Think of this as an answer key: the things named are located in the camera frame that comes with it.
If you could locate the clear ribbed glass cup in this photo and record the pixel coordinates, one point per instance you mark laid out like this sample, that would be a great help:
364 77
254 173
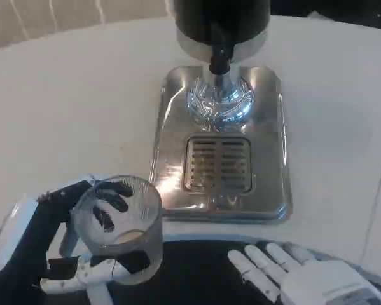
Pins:
120 228

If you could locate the black dispenser tap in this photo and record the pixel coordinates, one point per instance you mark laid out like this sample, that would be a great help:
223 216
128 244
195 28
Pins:
220 62

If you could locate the steel drip tray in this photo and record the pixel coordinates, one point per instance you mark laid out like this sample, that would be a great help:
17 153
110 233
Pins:
184 159

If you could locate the black drink dispenser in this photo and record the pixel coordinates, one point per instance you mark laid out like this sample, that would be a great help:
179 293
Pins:
220 28

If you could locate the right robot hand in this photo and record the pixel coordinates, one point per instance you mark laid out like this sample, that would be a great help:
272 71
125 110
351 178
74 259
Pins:
311 279

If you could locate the steel drain grid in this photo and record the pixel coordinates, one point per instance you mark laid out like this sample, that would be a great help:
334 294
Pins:
218 165

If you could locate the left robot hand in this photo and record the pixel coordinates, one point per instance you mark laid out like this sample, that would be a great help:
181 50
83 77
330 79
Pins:
31 235

